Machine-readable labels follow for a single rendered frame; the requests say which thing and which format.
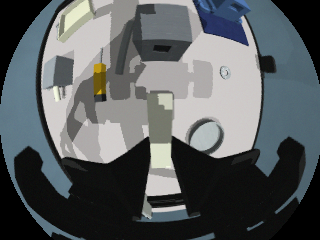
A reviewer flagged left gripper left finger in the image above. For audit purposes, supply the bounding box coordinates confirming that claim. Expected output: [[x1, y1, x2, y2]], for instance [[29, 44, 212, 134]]
[[61, 136, 151, 220]]

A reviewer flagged grey serrated lock washer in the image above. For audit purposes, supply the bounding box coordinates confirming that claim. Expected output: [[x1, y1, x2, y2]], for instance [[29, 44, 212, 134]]
[[220, 67, 231, 80]]

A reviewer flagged beige shallow open tray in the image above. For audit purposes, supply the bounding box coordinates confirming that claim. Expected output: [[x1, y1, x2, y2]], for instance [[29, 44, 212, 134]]
[[57, 0, 95, 43]]

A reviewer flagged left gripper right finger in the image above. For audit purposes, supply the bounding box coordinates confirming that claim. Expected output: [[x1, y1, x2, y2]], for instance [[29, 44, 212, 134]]
[[171, 136, 260, 217]]

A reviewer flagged dark blue mat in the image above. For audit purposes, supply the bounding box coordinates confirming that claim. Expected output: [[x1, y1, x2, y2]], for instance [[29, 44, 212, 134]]
[[193, 0, 249, 47]]

